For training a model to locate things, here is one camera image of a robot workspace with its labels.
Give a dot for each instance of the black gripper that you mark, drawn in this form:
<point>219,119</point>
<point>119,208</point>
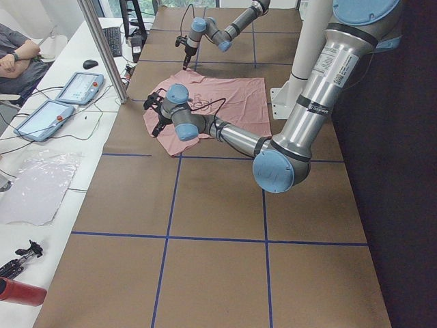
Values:
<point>188,50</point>
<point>161,119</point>

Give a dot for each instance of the pink snoopy t-shirt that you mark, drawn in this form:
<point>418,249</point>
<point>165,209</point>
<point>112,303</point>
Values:
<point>241,102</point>

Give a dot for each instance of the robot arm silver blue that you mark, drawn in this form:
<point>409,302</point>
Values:
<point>207,27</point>
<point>335,35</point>

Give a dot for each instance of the black box with label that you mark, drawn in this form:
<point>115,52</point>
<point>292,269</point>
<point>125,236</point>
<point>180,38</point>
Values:
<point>136,42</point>

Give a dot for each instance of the black keyboard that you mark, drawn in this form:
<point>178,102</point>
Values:
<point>113,37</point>

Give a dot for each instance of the upper teach pendant tablet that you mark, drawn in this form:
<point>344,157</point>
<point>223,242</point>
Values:
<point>81,88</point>

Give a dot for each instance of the teach pendant tablet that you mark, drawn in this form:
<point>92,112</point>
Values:
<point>44,121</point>
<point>81,88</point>

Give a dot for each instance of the black computer mouse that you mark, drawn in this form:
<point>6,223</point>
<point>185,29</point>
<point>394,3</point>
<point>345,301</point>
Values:
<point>89,64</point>

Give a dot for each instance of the lower teach pendant tablet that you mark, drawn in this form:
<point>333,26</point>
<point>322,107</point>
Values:
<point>44,121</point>

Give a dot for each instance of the brown paper table cover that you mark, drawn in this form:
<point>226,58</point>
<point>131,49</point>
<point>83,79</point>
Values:
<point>192,241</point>

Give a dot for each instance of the clear plastic garment bag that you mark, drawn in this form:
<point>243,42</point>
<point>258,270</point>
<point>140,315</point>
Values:
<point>39,187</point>

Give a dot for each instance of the seated person grey shirt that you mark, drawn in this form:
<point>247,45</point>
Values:
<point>21,66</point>

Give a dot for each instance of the red cylinder bottle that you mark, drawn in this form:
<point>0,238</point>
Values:
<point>13,291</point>

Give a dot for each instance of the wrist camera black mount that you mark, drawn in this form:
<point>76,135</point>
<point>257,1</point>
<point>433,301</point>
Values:
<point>154,100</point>
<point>180,40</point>

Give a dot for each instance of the aluminium frame post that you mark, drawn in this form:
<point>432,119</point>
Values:
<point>92,20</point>

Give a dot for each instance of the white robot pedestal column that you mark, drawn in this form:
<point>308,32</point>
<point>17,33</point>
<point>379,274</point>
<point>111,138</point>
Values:
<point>310,44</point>

